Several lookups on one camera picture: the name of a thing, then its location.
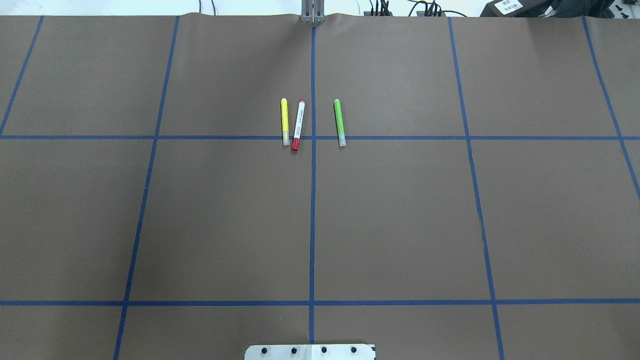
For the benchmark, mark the yellow marker pen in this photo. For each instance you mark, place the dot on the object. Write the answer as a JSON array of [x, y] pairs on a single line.
[[285, 122]]

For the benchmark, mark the green marker pen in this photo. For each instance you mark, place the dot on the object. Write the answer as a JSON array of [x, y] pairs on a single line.
[[339, 120]]

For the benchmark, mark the red and white marker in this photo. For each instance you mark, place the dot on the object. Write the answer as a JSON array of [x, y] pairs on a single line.
[[299, 121]]

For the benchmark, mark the white metal mount base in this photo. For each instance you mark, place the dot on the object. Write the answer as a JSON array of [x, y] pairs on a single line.
[[336, 351]]

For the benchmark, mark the black cable plugs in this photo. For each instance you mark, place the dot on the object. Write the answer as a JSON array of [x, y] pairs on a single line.
[[407, 8]]

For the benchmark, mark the grey metal post bracket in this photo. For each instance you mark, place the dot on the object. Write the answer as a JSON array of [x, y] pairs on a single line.
[[313, 12]]

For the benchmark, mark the black labelled box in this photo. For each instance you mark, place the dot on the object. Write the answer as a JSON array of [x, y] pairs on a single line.
[[515, 8]]

